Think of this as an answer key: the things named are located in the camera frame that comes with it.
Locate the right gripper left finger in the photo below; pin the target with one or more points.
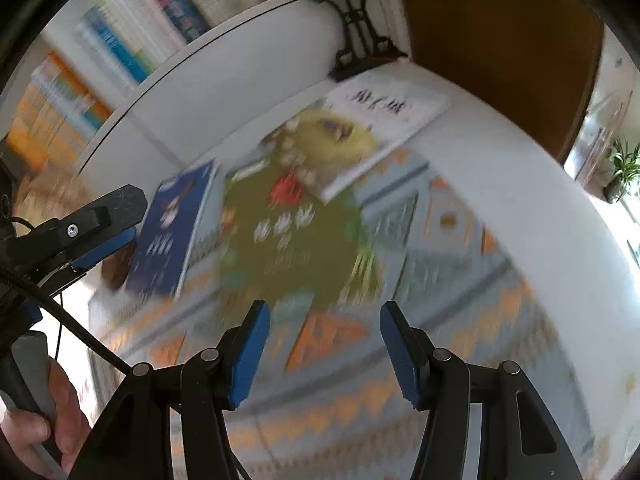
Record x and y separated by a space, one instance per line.
214 381

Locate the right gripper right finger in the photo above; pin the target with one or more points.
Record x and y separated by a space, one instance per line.
434 380

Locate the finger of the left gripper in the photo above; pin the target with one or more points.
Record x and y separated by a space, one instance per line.
95 224

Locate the person's left hand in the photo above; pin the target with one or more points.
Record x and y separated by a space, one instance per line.
70 428

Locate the dark blue fairy tale book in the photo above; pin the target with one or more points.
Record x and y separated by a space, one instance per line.
164 244

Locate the yellow orange book row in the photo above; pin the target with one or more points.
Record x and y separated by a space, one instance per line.
56 117

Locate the olive green book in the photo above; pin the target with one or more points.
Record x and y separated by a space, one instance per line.
282 245

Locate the white blue book row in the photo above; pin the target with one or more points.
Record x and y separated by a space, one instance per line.
141 35

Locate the white bookshelf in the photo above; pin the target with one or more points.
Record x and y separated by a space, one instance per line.
274 56

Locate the yellow meadow book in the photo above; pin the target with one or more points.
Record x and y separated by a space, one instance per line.
332 142

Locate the potted green plant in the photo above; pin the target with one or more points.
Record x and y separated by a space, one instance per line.
624 158

